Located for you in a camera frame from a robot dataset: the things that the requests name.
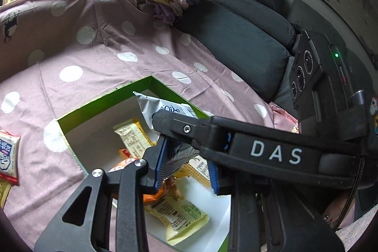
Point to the green cardboard box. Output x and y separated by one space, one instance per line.
97 128

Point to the pink satin cloth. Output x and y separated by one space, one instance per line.
280 116

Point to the flat yellow snack packet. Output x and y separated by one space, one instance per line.
3 194

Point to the pink dotted deer bedsheet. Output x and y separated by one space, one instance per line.
103 69

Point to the grey snack packet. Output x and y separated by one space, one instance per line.
153 107

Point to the white red blue snack packet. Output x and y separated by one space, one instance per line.
9 157

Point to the wafer biscuit packet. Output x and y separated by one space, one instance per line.
133 137

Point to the dark grey sofa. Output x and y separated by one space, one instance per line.
242 48

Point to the yellow snack packet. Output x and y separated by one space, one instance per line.
3 194
183 216

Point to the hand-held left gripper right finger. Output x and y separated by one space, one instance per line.
214 181

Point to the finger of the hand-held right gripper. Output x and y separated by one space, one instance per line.
206 131

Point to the orange snack packet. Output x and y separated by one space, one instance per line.
165 190

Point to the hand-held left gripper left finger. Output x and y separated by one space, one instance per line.
159 172

